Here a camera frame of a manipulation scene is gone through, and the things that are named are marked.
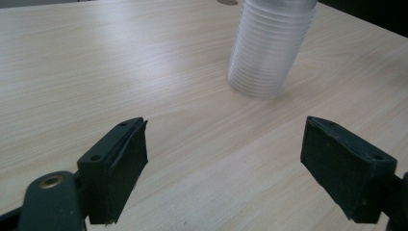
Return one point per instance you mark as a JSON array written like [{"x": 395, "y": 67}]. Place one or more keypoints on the stack of clear plastic cups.
[{"x": 269, "y": 48}]

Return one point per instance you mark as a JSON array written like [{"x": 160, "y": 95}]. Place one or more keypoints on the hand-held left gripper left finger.
[{"x": 110, "y": 174}]

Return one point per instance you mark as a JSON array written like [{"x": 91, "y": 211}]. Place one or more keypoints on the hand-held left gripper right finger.
[{"x": 344, "y": 173}]

